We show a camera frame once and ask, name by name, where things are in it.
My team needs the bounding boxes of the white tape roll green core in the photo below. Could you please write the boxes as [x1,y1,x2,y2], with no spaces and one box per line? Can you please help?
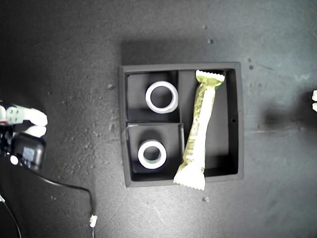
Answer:
[137,139,167,170]

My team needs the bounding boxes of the large white tape roll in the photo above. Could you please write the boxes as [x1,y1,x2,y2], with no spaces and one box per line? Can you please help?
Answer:
[145,81,179,115]

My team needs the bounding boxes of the snack bar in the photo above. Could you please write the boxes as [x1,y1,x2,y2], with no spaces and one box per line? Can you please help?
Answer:
[172,69,226,191]

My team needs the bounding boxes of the black tray with wells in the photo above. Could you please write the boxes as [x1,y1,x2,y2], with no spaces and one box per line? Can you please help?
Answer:
[118,61,245,188]

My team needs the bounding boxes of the black camera cable white connector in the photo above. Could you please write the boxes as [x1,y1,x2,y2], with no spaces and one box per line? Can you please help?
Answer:
[24,167,99,238]

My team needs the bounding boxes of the thin black and white cable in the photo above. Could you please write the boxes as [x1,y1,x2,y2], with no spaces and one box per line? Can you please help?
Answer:
[0,192,23,238]

